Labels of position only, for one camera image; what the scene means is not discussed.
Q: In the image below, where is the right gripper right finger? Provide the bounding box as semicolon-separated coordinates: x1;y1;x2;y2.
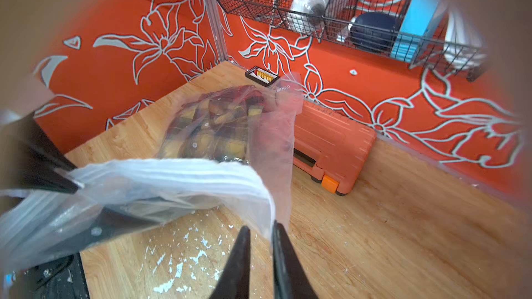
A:
272;221;318;298

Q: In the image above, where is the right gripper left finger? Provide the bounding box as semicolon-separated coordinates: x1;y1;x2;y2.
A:
210;226;251;299

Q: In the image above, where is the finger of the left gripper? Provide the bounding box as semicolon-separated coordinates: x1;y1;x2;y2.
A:
8;115;81;195
37;203;183;260

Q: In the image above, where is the clear plastic vacuum bag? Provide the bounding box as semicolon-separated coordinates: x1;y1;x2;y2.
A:
1;73;303;273

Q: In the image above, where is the yellow black plaid shirt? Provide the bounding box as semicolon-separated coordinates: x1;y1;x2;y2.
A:
157;85;265;163

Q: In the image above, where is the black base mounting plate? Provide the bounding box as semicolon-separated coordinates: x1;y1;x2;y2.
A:
4;253;90;298

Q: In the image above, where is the orange plastic tool case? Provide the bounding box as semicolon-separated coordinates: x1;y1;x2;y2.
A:
293;100;376;196

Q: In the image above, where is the small black device with buttons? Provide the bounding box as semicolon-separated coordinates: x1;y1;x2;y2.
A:
245;66;280;87

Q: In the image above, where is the dark blue round object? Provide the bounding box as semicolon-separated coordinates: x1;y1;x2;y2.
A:
349;12;399;53

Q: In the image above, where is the grey white packet in basket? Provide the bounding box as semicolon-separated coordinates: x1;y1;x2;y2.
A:
286;0;351;34

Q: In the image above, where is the light blue box in basket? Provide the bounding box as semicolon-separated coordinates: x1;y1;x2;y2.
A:
391;0;441;63

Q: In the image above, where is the black wire wall basket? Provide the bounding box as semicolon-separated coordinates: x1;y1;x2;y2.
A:
217;0;487;81

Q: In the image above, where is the white cable in basket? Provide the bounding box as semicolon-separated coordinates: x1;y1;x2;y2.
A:
442;6;485;71

